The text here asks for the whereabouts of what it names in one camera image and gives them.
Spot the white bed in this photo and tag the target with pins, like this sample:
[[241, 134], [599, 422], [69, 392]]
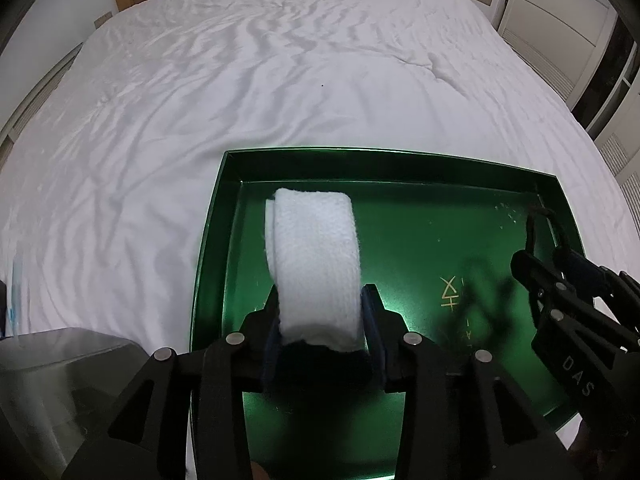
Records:
[[200, 85]]

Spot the white towel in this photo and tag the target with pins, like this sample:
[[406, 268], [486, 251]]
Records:
[[315, 260]]

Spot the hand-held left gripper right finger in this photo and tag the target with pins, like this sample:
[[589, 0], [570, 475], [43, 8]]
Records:
[[373, 345]]

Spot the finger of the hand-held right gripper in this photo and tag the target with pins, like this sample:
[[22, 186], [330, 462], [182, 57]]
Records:
[[582, 267], [530, 270]]

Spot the grey plastic bin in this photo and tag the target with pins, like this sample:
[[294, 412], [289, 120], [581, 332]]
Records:
[[50, 385]]

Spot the white wardrobe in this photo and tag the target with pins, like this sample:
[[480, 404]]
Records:
[[550, 10]]

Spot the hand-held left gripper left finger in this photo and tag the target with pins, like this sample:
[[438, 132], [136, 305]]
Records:
[[271, 360]]

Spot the green tray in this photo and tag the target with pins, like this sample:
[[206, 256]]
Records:
[[425, 240]]

